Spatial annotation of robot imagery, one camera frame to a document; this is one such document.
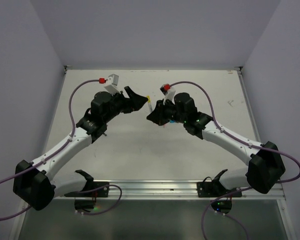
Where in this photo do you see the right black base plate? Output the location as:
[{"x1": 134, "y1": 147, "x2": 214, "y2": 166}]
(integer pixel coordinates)
[{"x1": 196, "y1": 182, "x2": 242, "y2": 198}]

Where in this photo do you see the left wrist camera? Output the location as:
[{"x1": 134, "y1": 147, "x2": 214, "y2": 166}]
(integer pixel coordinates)
[{"x1": 104, "y1": 74, "x2": 120, "y2": 95}]

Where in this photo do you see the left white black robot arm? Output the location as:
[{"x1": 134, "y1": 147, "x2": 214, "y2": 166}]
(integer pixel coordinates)
[{"x1": 13, "y1": 86, "x2": 148, "y2": 211}]

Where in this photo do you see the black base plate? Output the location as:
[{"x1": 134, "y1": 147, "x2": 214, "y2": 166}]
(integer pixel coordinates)
[
  {"x1": 196, "y1": 182, "x2": 242, "y2": 198},
  {"x1": 65, "y1": 181, "x2": 109, "y2": 198}
]

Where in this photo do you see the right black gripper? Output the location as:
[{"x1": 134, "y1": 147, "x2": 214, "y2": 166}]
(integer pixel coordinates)
[{"x1": 147, "y1": 97, "x2": 187, "y2": 125}]

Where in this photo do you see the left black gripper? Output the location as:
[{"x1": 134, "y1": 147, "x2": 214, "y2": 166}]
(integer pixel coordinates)
[{"x1": 103, "y1": 86, "x2": 148, "y2": 123}]

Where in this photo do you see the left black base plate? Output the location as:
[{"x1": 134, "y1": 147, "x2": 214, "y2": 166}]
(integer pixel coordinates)
[{"x1": 65, "y1": 181, "x2": 109, "y2": 198}]

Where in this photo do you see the aluminium mounting rail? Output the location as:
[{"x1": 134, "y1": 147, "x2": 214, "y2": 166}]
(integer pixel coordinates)
[{"x1": 21, "y1": 178, "x2": 285, "y2": 200}]

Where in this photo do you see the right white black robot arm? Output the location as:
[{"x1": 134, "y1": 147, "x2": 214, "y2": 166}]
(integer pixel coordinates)
[{"x1": 147, "y1": 92, "x2": 285, "y2": 196}]

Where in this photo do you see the white yellow pen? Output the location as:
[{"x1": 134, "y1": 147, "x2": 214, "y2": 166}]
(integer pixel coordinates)
[{"x1": 147, "y1": 101, "x2": 153, "y2": 113}]

